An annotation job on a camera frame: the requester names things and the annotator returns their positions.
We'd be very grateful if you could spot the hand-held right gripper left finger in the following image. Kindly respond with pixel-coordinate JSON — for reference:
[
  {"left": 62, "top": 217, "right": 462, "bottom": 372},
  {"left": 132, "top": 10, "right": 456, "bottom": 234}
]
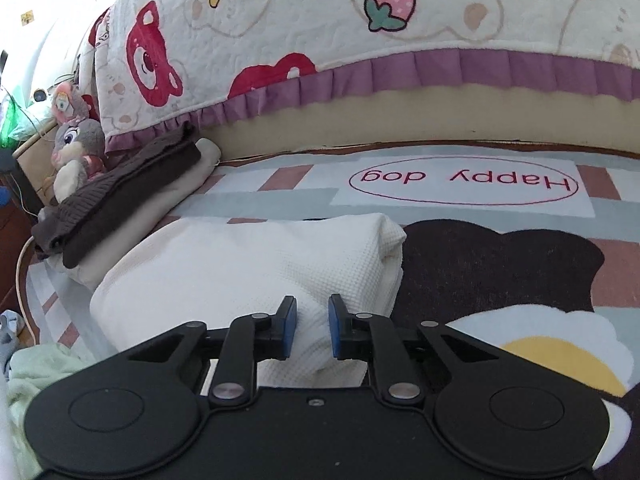
[{"left": 127, "top": 295, "right": 298, "bottom": 409}]

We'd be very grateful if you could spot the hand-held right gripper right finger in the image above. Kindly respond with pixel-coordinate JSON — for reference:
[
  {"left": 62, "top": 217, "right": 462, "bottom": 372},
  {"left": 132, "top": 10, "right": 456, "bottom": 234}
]
[{"left": 327, "top": 294, "right": 501, "bottom": 408}]

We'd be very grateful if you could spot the white waffle garment green trim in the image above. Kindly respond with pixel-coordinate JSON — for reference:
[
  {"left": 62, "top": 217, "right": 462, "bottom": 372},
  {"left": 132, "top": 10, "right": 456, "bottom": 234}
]
[{"left": 90, "top": 212, "right": 407, "bottom": 389}]

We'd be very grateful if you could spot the cream folded garment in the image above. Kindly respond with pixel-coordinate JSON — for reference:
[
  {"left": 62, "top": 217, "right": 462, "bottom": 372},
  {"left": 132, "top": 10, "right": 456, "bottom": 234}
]
[{"left": 62, "top": 137, "right": 222, "bottom": 292}]

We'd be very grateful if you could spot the brown knitted sweater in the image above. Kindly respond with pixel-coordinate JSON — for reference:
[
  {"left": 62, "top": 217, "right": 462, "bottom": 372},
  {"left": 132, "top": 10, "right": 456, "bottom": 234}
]
[{"left": 31, "top": 122, "right": 201, "bottom": 270}]

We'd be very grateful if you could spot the light green blanket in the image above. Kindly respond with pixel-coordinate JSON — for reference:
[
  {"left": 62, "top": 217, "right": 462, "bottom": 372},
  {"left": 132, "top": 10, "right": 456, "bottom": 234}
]
[{"left": 5, "top": 342, "right": 101, "bottom": 480}]

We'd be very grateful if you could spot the light blue garment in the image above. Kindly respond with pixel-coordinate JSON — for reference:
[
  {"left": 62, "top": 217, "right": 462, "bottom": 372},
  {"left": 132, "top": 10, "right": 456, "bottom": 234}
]
[{"left": 0, "top": 310, "right": 27, "bottom": 382}]

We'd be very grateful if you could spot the grey rabbit plush toy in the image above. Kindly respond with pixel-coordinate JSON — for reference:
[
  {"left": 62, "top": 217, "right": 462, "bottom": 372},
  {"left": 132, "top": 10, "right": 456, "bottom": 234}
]
[{"left": 37, "top": 118, "right": 107, "bottom": 222}]

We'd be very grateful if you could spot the dark wooden nightstand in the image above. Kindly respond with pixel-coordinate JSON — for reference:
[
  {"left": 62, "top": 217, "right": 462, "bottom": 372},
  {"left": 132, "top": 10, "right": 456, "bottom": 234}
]
[{"left": 0, "top": 200, "right": 38, "bottom": 322}]

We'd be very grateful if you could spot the beige storage box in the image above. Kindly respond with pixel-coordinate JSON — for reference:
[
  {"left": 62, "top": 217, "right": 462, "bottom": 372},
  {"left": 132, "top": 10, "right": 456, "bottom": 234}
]
[{"left": 12, "top": 120, "right": 61, "bottom": 206}]

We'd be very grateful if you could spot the pink plush toy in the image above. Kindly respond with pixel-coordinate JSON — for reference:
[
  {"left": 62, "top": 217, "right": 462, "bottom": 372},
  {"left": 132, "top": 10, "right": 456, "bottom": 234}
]
[{"left": 50, "top": 82, "right": 99, "bottom": 124}]

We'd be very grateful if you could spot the printed quilt with purple ruffle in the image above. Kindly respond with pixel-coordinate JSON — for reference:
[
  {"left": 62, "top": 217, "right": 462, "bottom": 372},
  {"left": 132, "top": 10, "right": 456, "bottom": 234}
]
[{"left": 75, "top": 0, "right": 640, "bottom": 154}]

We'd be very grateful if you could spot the green plastic bag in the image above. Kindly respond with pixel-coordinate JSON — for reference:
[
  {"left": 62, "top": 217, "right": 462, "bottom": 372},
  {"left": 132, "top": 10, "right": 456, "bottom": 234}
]
[{"left": 0, "top": 82, "right": 38, "bottom": 143}]

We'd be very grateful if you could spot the white cable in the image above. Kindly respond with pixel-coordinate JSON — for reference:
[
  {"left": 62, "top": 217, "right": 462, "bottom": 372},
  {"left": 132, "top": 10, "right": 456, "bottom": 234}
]
[{"left": 15, "top": 232, "right": 42, "bottom": 347}]

